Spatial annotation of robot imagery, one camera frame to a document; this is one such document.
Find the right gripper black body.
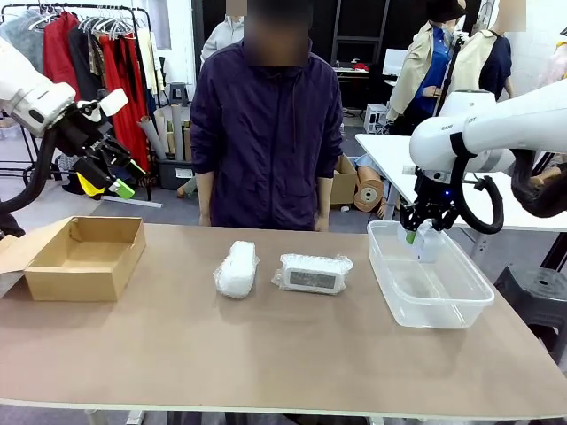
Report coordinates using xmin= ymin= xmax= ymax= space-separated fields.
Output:
xmin=415 ymin=170 xmax=455 ymax=209

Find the black plastic stool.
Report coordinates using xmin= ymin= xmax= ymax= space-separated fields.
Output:
xmin=493 ymin=265 xmax=567 ymax=353

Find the person's left forearm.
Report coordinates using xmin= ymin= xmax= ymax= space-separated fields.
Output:
xmin=315 ymin=176 xmax=334 ymax=217

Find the mannequin with cream jacket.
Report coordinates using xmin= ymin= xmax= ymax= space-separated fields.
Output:
xmin=442 ymin=0 xmax=517 ymax=101

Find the black storage bin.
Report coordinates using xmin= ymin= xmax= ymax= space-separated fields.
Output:
xmin=157 ymin=157 xmax=196 ymax=190

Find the person in purple jacket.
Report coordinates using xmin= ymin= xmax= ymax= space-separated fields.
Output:
xmin=190 ymin=0 xmax=345 ymax=231

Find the lying mannequin in grey clothes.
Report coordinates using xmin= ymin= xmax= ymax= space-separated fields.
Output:
xmin=176 ymin=174 xmax=198 ymax=199

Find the grey plastic stool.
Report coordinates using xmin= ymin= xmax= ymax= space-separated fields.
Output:
xmin=167 ymin=81 xmax=190 ymax=108

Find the open brown cardboard box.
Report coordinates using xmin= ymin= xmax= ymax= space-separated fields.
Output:
xmin=0 ymin=215 xmax=147 ymax=303

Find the white work table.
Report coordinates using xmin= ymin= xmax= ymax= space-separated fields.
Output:
xmin=353 ymin=132 xmax=567 ymax=262

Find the grey fuzzy coat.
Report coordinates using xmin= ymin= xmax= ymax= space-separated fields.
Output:
xmin=0 ymin=9 xmax=45 ymax=76

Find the red coat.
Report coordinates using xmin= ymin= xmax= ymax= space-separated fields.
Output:
xmin=43 ymin=12 xmax=83 ymax=103

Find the mannequin with pink top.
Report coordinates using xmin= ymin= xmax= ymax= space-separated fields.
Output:
xmin=538 ymin=26 xmax=567 ymax=89

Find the slanted grey paper roll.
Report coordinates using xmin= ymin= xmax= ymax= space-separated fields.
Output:
xmin=136 ymin=115 xmax=167 ymax=160

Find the clear plastic container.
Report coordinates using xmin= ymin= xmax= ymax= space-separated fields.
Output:
xmin=366 ymin=220 xmax=496 ymax=330

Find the black tripod pole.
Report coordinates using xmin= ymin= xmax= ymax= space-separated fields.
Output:
xmin=436 ymin=31 xmax=470 ymax=119

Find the tall grey paper roll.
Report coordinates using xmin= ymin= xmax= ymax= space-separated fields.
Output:
xmin=171 ymin=104 xmax=185 ymax=161

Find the white computer case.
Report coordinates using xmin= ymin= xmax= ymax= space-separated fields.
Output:
xmin=363 ymin=104 xmax=391 ymax=134

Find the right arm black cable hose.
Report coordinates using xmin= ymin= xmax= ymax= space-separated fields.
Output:
xmin=449 ymin=131 xmax=567 ymax=236

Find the brown cardboard spool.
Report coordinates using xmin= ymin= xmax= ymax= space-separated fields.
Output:
xmin=353 ymin=174 xmax=386 ymax=214

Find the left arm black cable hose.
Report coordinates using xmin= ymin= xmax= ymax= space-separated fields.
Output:
xmin=0 ymin=127 xmax=59 ymax=240

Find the white monitor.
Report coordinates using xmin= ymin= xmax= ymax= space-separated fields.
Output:
xmin=383 ymin=48 xmax=413 ymax=76

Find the black metal clothes rack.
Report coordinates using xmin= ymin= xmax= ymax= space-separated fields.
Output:
xmin=0 ymin=2 xmax=154 ymax=203

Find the cream garment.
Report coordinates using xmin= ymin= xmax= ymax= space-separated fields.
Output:
xmin=135 ymin=28 xmax=166 ymax=107

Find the yellow and black object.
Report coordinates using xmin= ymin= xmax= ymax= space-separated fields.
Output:
xmin=75 ymin=173 xmax=106 ymax=197

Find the brown paper roll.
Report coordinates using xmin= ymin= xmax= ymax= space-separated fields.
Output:
xmin=182 ymin=117 xmax=194 ymax=163

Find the white table leg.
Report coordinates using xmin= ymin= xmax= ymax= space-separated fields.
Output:
xmin=83 ymin=409 xmax=147 ymax=425

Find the mannequin with grey hoodie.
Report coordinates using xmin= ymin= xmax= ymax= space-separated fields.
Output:
xmin=201 ymin=15 xmax=245 ymax=63

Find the bare mannequin limb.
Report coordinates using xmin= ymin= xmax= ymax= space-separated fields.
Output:
xmin=526 ymin=170 xmax=562 ymax=187

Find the unwrapped white digital clock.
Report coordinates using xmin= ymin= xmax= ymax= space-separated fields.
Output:
xmin=415 ymin=220 xmax=440 ymax=266

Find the person's right forearm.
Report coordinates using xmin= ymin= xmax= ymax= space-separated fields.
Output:
xmin=195 ymin=172 xmax=216 ymax=218

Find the black garment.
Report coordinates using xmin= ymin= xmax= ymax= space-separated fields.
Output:
xmin=68 ymin=27 xmax=107 ymax=105

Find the red dress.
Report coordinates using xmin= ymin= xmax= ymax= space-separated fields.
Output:
xmin=99 ymin=35 xmax=151 ymax=176

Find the cream paper roll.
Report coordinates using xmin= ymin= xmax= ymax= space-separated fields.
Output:
xmin=152 ymin=108 xmax=172 ymax=154

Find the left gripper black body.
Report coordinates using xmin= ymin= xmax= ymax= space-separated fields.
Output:
xmin=61 ymin=108 xmax=112 ymax=158

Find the mannequin with beige coat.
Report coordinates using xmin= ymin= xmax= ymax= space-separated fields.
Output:
xmin=385 ymin=0 xmax=466 ymax=134

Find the small brown cardboard carton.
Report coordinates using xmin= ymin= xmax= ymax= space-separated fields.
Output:
xmin=330 ymin=154 xmax=360 ymax=205

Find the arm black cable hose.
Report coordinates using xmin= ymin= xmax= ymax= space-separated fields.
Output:
xmin=449 ymin=131 xmax=567 ymax=236
xmin=0 ymin=127 xmax=59 ymax=240

